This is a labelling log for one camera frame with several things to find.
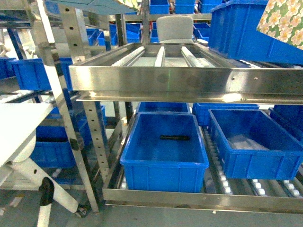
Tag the flower gift bag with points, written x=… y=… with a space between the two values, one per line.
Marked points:
x=102 y=7
x=283 y=20

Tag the black marker in bin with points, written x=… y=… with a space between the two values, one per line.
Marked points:
x=175 y=137

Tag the blue bin lower centre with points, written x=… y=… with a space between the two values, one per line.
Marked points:
x=152 y=164

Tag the stainless steel flow rack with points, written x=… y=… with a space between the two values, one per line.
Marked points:
x=97 y=80

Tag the grey office chair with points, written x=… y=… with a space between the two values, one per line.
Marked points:
x=175 y=29

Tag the blue bin lower right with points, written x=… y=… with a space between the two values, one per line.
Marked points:
x=252 y=145

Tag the large blue plastic bin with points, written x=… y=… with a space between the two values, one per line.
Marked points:
x=234 y=34

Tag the white folding table leg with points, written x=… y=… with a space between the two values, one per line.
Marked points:
x=18 y=123

